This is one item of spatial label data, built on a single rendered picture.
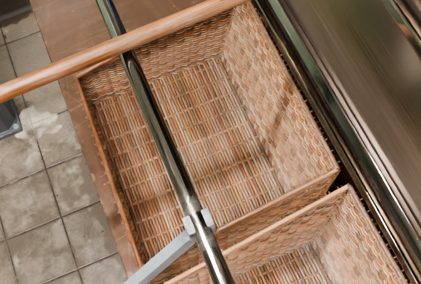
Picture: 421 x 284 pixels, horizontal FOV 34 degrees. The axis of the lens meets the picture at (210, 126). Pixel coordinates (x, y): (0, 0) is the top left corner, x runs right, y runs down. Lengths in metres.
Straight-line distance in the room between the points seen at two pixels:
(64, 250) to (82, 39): 0.75
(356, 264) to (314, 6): 0.62
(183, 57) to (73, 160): 0.80
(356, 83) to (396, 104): 0.08
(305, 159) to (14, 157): 1.31
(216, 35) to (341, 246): 0.65
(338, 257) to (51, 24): 1.08
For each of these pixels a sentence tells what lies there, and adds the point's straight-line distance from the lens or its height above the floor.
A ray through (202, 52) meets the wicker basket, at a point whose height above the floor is 0.64.
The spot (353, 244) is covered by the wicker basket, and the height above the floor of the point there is 0.75.
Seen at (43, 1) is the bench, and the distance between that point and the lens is 2.15.
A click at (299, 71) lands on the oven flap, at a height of 0.95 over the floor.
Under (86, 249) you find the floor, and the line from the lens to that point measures 2.36.
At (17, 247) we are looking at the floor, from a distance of 2.44.
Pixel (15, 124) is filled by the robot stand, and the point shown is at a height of 0.04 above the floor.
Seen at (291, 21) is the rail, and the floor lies 1.26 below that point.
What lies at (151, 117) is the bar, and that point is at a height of 1.17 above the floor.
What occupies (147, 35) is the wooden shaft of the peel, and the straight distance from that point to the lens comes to 1.21.
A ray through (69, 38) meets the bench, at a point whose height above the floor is 0.58.
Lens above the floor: 2.17
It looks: 62 degrees down
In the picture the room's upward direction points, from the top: 11 degrees counter-clockwise
